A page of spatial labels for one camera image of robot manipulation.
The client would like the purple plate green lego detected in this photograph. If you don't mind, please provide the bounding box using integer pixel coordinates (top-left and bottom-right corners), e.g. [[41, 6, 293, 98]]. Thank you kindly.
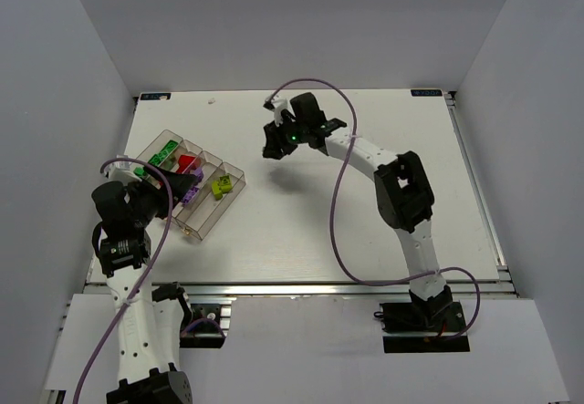
[[191, 168, 204, 181], [181, 186, 199, 205]]

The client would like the red rectangular lego brick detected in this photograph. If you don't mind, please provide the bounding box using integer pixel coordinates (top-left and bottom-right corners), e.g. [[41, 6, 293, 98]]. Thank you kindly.
[[176, 154, 201, 174]]

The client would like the green lego from plate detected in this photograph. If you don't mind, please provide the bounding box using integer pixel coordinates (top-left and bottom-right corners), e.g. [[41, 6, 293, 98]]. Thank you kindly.
[[159, 140, 179, 159]]

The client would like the lime lego brick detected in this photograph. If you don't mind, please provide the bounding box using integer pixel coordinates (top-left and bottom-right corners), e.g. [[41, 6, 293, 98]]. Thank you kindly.
[[212, 181, 224, 201], [218, 175, 234, 193]]

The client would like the green lego piece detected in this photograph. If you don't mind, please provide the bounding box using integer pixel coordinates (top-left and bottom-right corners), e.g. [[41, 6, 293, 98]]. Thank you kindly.
[[133, 167, 148, 180]]

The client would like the green square lego brick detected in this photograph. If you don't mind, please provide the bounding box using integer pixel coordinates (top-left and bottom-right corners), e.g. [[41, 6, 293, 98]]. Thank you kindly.
[[162, 158, 176, 171]]

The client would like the long green lego brick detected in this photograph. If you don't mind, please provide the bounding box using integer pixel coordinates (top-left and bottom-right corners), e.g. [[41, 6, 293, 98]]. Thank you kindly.
[[148, 154, 162, 167]]

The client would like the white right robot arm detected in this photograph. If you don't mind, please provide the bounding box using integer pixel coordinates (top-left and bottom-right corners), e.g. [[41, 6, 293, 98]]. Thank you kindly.
[[262, 92, 453, 328]]

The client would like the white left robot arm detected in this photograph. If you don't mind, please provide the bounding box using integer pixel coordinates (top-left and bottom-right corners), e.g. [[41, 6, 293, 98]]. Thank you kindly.
[[91, 160, 193, 403]]

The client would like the clear compartment organizer tray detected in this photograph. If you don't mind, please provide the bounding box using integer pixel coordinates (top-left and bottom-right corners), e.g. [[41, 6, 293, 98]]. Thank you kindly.
[[138, 129, 245, 241]]

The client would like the blue label left corner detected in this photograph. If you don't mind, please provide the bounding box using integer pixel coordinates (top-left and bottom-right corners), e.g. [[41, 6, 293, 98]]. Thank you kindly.
[[140, 92, 172, 101]]

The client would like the blue label corner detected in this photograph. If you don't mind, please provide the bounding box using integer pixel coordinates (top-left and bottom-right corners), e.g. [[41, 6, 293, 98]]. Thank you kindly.
[[410, 88, 443, 97], [140, 92, 172, 101]]

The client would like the blue label right corner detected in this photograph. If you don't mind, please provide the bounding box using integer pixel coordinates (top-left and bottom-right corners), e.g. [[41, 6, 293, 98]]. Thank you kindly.
[[410, 88, 443, 97]]

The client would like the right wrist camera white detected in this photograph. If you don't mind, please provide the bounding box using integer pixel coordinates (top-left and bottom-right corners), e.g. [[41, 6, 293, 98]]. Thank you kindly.
[[263, 97, 288, 127]]

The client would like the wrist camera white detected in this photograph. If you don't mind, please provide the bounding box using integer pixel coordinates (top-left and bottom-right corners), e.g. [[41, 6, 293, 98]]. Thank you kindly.
[[263, 97, 288, 127], [104, 157, 140, 183]]

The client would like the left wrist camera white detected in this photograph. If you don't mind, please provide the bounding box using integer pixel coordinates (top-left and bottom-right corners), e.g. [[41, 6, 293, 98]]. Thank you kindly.
[[104, 157, 140, 183]]

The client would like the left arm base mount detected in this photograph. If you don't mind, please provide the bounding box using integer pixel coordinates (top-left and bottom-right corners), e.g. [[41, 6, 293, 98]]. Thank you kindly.
[[151, 283, 226, 349]]

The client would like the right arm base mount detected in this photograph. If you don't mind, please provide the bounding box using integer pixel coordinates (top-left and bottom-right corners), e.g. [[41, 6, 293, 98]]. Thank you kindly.
[[373, 302, 470, 354]]

